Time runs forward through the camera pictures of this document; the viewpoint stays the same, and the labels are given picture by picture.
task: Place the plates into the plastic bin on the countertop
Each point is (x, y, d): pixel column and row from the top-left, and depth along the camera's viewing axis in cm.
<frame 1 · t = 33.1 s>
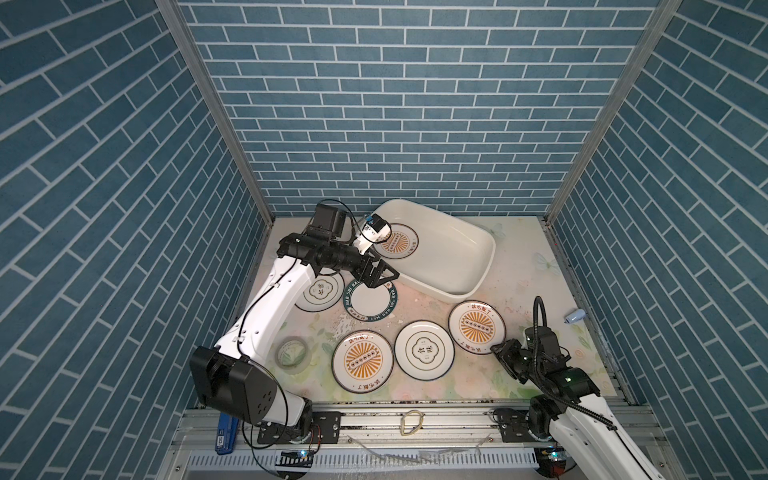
left hand: (386, 265, 73), fingers open
right hand: (489, 347, 83), fingers open
white plastic bin: (453, 255, 111), on the table
orange sunburst plate far right: (402, 242, 114), on the table
green rim plate left: (370, 304, 98), on the table
white clover plate left: (323, 292, 101), on the table
orange sunburst plate front left: (362, 361, 86), on the table
white clover plate centre: (424, 350, 88), on the table
orange sunburst plate middle right: (476, 327, 93), on the table
small light blue object: (575, 317, 93), point 3 cm above the table

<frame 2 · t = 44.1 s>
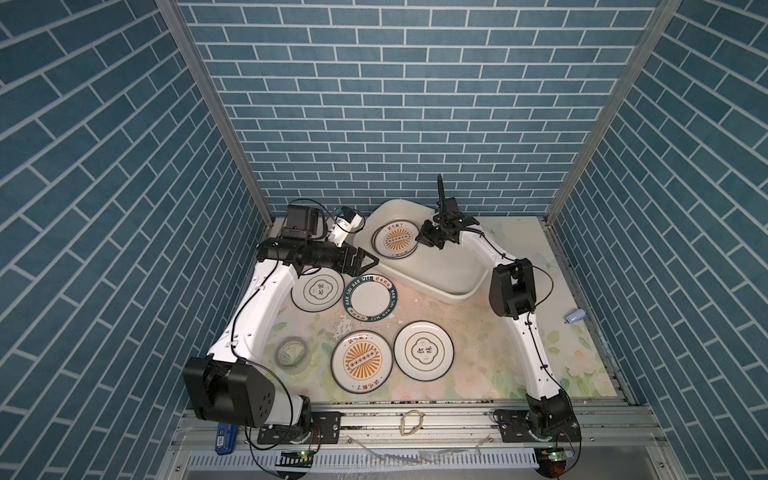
left hand: (365, 254, 75), fingers open
right hand: (412, 234, 106), fingers closed
orange sunburst plate middle right: (395, 239, 113), point 3 cm above the table
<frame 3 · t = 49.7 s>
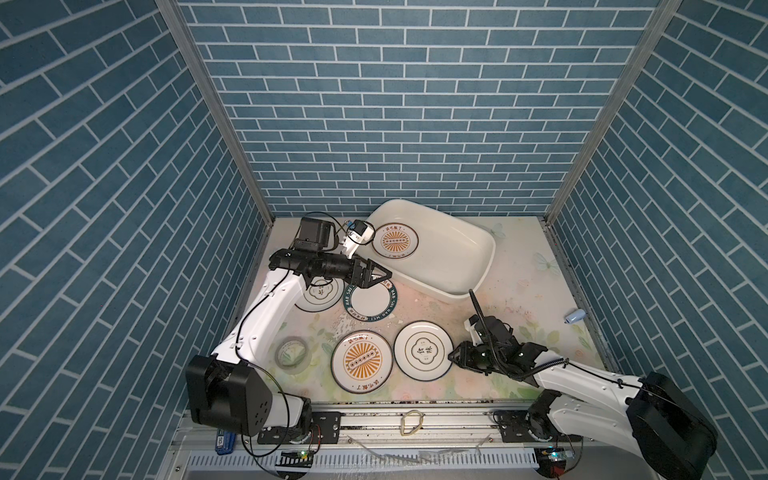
left hand: (380, 270, 74), fingers open
right hand: (447, 356, 83), fingers open
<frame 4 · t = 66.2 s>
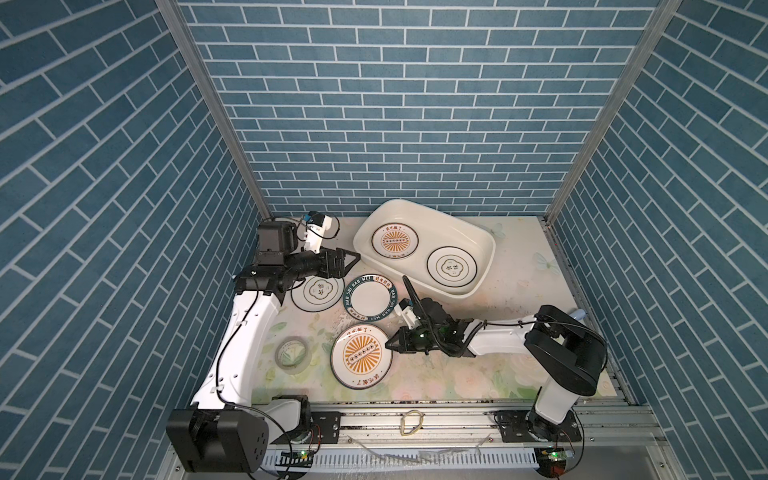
left hand: (347, 254, 73), fingers open
right hand: (382, 344, 82), fingers closed
white clover plate centre: (452, 266, 107), on the table
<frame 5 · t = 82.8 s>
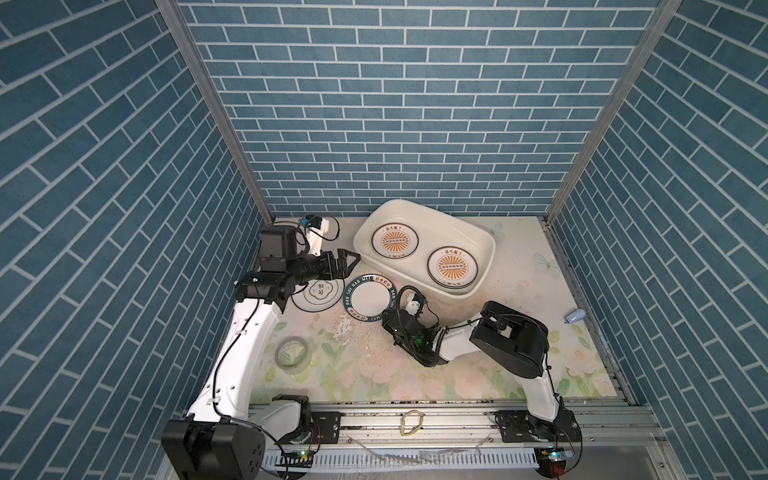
left hand: (347, 256, 73), fingers open
right hand: (376, 311, 92), fingers closed
orange sunburst plate front left: (452, 267, 107), on the table
